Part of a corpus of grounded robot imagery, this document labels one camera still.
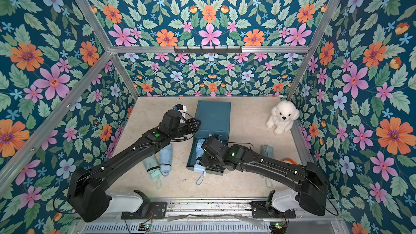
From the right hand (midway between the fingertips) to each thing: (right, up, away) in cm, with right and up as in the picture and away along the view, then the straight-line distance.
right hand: (200, 163), depth 73 cm
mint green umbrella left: (-26, -6, +10) cm, 29 cm away
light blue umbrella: (-21, -1, +15) cm, 26 cm away
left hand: (-1, +18, +7) cm, 19 cm away
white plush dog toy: (+44, +22, +16) cm, 52 cm away
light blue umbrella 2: (-1, -2, -1) cm, 2 cm away
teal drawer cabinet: (+6, +21, +10) cm, 24 cm away
